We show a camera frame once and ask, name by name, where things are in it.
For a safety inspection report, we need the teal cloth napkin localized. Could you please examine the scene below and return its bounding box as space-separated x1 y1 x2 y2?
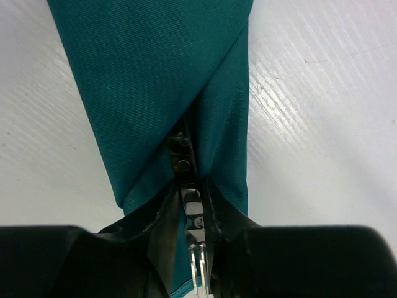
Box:
46 0 255 296

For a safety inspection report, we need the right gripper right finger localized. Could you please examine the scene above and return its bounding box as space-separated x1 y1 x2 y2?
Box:
201 178 259 292

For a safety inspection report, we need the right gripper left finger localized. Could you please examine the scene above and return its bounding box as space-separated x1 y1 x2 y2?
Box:
98 181 180 295

